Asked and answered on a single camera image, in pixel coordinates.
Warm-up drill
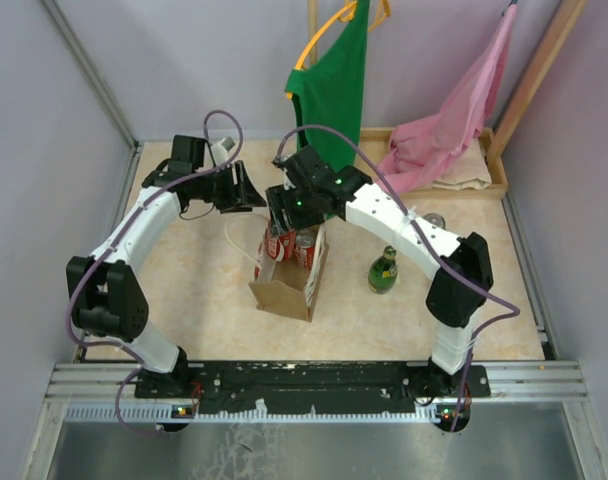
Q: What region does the red cola can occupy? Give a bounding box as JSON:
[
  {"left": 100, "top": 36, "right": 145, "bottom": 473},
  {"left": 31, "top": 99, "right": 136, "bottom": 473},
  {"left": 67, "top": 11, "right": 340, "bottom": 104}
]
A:
[
  {"left": 294, "top": 229, "right": 316, "bottom": 270},
  {"left": 265, "top": 226, "right": 296, "bottom": 262}
]

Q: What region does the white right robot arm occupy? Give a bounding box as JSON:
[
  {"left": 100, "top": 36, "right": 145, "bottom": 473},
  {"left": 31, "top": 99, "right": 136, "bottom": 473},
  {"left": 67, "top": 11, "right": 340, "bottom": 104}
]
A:
[{"left": 266, "top": 146, "right": 493, "bottom": 397}]

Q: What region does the purple soda can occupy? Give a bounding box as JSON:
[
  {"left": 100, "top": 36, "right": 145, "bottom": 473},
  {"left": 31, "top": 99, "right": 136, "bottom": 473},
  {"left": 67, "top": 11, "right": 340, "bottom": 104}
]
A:
[{"left": 423, "top": 213, "right": 446, "bottom": 229}]

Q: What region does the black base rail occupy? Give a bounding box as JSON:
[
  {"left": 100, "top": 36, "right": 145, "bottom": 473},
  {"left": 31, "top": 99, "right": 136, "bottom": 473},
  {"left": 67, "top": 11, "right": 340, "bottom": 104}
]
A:
[{"left": 135, "top": 361, "right": 491, "bottom": 415}]

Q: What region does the yellow clothes hanger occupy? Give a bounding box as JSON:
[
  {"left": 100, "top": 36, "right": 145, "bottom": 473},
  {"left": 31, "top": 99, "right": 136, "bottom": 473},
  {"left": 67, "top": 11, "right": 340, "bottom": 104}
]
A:
[{"left": 285, "top": 1, "right": 392, "bottom": 100}]

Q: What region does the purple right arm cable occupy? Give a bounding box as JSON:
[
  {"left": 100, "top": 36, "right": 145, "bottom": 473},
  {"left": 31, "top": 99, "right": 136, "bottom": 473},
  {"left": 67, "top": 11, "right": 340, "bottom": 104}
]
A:
[{"left": 276, "top": 124, "right": 521, "bottom": 434}]

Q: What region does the wooden rack post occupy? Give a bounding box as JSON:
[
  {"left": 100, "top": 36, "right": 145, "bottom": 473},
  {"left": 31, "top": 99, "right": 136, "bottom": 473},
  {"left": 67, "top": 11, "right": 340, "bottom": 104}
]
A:
[{"left": 487, "top": 0, "right": 587, "bottom": 159}]

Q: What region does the wooden tray frame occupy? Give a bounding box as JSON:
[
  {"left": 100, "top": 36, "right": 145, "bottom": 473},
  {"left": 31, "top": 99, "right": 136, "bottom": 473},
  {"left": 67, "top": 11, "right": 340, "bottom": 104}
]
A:
[{"left": 359, "top": 127, "right": 509, "bottom": 200}]

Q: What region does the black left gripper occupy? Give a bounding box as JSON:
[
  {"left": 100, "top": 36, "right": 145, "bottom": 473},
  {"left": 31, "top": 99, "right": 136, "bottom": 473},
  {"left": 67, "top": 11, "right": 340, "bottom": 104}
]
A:
[{"left": 193, "top": 160, "right": 267, "bottom": 214}]

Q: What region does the green t-shirt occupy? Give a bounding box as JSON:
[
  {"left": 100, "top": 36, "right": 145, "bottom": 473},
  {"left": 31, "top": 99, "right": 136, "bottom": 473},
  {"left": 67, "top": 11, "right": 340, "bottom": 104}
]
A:
[{"left": 285, "top": 1, "right": 370, "bottom": 172}]

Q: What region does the green glass bottle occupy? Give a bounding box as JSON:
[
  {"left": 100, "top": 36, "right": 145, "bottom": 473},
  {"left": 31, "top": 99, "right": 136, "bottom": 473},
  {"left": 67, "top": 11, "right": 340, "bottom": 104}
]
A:
[{"left": 367, "top": 245, "right": 398, "bottom": 294}]

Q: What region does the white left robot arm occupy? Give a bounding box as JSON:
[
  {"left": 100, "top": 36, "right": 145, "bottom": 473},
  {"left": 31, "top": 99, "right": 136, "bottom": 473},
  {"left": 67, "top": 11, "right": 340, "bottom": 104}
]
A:
[{"left": 65, "top": 135, "right": 266, "bottom": 397}]

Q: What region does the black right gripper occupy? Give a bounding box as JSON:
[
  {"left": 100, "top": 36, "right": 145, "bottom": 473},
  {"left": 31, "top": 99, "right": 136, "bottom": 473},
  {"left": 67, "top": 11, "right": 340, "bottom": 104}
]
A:
[{"left": 265, "top": 182, "right": 322, "bottom": 238}]

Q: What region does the burlap canvas bag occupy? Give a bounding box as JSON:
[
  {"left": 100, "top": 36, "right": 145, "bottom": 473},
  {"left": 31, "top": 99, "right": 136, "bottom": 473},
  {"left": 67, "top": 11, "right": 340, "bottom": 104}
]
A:
[{"left": 224, "top": 217, "right": 329, "bottom": 322}]

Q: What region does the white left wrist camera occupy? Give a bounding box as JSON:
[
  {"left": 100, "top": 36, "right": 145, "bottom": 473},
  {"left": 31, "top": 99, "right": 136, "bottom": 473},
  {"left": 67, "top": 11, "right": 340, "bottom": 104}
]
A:
[{"left": 210, "top": 137, "right": 236, "bottom": 166}]

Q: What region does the pink shirt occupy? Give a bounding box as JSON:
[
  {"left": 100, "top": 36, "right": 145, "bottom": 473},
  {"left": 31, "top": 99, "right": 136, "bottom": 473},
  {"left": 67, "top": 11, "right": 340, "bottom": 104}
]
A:
[{"left": 377, "top": 1, "right": 518, "bottom": 194}]

